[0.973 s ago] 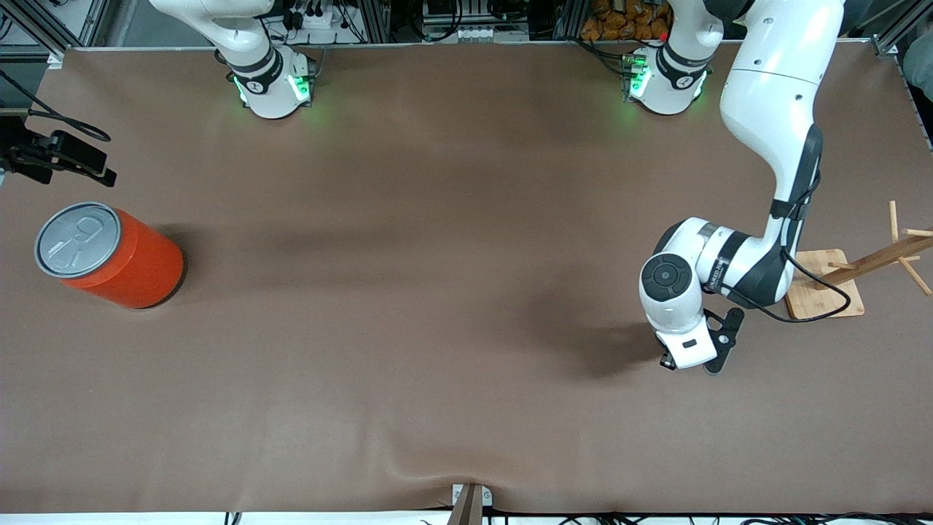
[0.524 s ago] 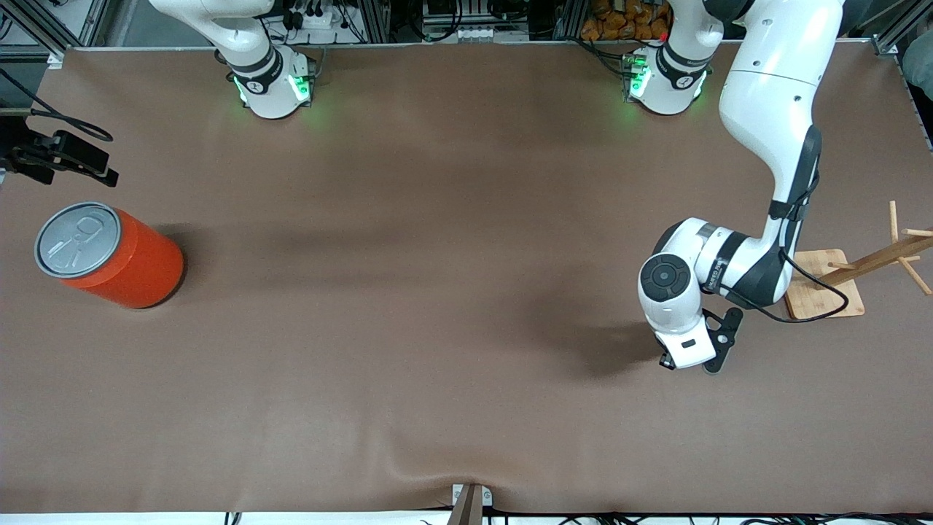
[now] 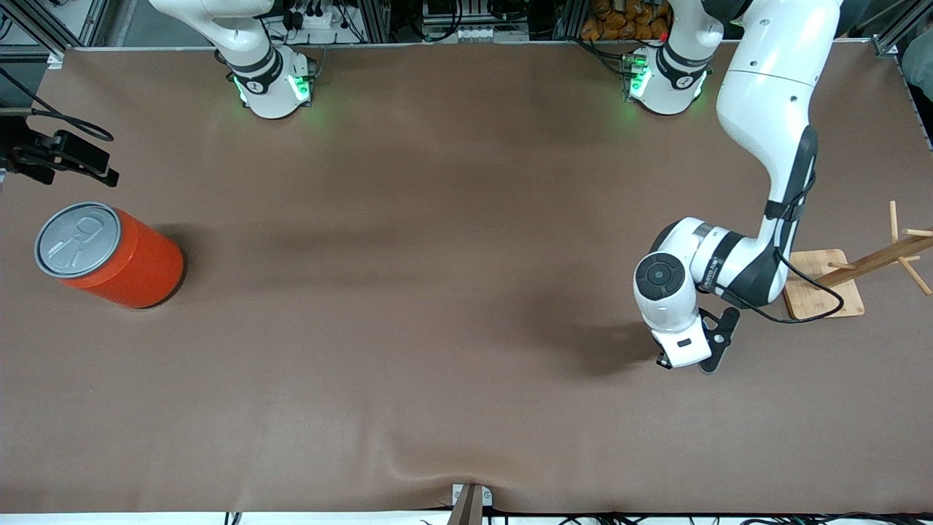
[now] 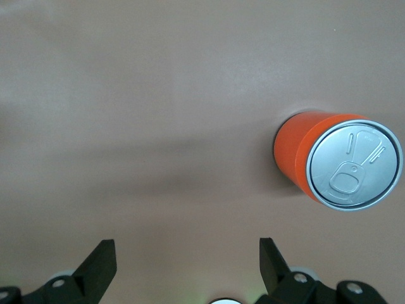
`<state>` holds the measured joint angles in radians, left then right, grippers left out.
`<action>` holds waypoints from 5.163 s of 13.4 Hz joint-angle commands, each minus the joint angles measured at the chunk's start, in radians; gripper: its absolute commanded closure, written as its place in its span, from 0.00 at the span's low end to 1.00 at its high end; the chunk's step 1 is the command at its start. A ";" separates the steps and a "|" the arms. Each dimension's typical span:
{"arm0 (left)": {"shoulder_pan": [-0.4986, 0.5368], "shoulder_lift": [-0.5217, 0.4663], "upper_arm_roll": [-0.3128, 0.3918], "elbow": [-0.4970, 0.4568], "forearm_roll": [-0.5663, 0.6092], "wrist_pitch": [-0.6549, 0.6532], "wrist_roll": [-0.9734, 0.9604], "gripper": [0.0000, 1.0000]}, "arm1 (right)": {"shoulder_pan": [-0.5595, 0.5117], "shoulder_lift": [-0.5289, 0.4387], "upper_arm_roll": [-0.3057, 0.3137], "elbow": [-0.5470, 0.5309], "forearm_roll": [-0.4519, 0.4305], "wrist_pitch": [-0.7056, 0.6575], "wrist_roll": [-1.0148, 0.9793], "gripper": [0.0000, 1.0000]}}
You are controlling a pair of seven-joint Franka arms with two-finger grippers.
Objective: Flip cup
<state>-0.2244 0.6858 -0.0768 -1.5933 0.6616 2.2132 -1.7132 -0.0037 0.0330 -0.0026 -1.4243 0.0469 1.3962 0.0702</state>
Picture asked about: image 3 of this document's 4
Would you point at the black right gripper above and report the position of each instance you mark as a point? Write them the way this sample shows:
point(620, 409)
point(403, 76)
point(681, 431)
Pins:
point(22, 154)

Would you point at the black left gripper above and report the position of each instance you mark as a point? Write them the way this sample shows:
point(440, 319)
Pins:
point(660, 359)

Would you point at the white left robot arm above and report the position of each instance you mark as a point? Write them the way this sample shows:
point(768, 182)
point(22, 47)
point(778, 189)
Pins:
point(765, 95)

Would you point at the wooden cup rack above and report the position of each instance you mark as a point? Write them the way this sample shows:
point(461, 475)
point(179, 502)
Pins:
point(827, 295)

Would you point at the orange can with silver lid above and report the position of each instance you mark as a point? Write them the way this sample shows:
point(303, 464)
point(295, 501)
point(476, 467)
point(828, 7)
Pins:
point(138, 270)

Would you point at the brown table mat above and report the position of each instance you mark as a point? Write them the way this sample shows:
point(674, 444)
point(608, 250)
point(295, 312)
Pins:
point(364, 328)

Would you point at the orange snack bags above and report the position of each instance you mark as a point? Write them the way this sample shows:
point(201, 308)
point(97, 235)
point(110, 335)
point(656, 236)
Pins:
point(619, 22)

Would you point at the white terminal strip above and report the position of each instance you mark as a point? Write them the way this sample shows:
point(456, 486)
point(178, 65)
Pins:
point(488, 33)

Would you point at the person in dark clothes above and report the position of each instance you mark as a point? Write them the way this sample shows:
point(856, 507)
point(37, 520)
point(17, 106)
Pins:
point(920, 58)

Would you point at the black electronics box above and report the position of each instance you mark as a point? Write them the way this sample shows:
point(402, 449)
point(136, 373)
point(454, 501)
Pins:
point(466, 9)

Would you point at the aluminium frame profile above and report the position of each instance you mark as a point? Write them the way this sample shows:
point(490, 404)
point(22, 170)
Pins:
point(44, 22)
point(893, 40)

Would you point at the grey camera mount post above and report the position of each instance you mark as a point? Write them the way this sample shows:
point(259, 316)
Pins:
point(470, 507)

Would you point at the aluminium frame post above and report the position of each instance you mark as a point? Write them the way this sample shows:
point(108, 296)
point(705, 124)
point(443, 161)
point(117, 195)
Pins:
point(568, 18)
point(373, 20)

